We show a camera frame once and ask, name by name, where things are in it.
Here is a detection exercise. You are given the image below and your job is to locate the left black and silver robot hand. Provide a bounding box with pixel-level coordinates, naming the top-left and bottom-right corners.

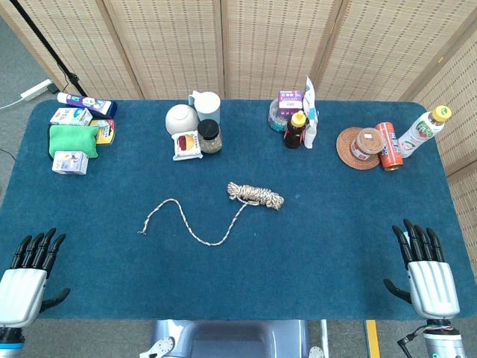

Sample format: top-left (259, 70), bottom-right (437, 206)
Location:
top-left (0, 227), bottom-right (71, 328)

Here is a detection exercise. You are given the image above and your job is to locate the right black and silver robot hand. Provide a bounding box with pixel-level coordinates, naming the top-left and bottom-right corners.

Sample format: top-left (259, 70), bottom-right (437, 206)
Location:
top-left (383, 219), bottom-right (461, 321)

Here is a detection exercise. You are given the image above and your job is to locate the braided beige rope bundle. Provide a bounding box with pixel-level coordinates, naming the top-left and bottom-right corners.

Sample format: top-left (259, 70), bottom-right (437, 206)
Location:
top-left (136, 181), bottom-right (285, 247)

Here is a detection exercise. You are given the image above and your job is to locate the blue carpet table mat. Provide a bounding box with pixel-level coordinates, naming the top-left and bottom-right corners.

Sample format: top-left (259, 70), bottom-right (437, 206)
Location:
top-left (0, 98), bottom-right (477, 321)

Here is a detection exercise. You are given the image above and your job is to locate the white purple small box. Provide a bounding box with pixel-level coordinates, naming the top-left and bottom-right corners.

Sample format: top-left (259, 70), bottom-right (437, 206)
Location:
top-left (51, 150), bottom-right (90, 175)

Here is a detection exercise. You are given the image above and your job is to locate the orange drink can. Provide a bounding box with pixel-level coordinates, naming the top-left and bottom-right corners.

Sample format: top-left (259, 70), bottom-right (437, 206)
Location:
top-left (373, 122), bottom-right (405, 172)

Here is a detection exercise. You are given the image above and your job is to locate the clear bottle yellow cap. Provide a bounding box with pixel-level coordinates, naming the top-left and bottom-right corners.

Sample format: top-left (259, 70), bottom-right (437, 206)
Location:
top-left (397, 104), bottom-right (453, 159)

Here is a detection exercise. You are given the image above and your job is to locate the clear tub red label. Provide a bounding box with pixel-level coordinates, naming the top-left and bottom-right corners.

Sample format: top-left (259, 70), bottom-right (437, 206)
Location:
top-left (350, 127), bottom-right (387, 162)

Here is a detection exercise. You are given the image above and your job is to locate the green folded cloth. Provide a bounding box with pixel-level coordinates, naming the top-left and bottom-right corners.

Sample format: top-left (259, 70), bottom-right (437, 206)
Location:
top-left (48, 124), bottom-right (100, 161)

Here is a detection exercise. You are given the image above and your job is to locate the round woven coaster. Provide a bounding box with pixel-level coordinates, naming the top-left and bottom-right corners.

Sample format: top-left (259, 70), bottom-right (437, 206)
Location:
top-left (335, 126), bottom-right (385, 172)

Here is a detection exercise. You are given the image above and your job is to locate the yellow blister package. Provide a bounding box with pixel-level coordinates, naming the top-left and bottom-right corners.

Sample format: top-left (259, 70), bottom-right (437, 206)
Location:
top-left (90, 119), bottom-right (117, 147)

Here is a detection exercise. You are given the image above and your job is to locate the white blue small carton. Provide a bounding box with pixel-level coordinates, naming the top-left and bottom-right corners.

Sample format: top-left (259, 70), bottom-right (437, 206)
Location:
top-left (49, 107), bottom-right (94, 127)

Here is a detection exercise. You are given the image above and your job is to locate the white power strip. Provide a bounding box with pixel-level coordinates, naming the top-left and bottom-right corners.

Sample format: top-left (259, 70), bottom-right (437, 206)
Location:
top-left (19, 78), bottom-right (54, 102)

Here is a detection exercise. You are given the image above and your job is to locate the honey bottle yellow cap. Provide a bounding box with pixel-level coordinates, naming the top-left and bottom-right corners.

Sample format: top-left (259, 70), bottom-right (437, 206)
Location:
top-left (284, 110), bottom-right (309, 151)

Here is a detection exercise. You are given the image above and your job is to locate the dark blue flat box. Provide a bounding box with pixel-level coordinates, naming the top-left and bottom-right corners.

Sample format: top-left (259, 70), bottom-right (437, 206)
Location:
top-left (89, 100), bottom-right (119, 120)

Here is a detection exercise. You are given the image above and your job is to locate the grey robot torso base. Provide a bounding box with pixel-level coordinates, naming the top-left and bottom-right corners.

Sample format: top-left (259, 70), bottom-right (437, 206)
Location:
top-left (139, 318), bottom-right (329, 358)

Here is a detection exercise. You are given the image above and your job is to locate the white standing pouch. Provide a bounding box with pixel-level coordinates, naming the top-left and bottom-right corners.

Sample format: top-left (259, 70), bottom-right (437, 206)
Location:
top-left (302, 75), bottom-right (321, 150)

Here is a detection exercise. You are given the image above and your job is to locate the white snack packet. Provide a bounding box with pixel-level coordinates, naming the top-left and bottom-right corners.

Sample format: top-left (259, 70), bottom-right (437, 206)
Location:
top-left (171, 130), bottom-right (204, 162)

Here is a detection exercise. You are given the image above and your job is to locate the clear tub of clips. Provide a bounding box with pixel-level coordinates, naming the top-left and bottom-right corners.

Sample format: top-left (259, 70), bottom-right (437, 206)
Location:
top-left (267, 100), bottom-right (295, 133)

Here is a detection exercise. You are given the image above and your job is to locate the purple cardboard box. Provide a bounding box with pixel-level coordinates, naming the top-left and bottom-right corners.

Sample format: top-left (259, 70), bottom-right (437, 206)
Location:
top-left (277, 89), bottom-right (306, 110)

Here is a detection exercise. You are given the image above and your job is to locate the white ceramic bowl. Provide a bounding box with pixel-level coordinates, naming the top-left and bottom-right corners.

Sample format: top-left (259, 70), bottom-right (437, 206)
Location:
top-left (165, 104), bottom-right (200, 136)

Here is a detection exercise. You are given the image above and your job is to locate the glass jar black lid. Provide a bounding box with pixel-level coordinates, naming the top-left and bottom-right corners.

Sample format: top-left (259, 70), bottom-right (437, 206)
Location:
top-left (196, 119), bottom-right (224, 154)

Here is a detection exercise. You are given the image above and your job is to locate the black tripod stand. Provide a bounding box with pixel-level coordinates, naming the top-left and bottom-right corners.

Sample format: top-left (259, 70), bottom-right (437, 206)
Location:
top-left (9, 0), bottom-right (89, 99)

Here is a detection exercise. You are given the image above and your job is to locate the light blue mug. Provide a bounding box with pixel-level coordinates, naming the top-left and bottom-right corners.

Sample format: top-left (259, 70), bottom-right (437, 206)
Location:
top-left (187, 90), bottom-right (222, 125)

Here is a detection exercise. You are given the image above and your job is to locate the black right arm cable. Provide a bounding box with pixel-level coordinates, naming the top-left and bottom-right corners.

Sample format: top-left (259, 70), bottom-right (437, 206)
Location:
top-left (396, 330), bottom-right (426, 358)

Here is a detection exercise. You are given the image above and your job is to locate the white power strip cable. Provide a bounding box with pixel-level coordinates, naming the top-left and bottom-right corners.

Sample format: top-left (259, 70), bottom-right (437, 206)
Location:
top-left (0, 96), bottom-right (25, 111)

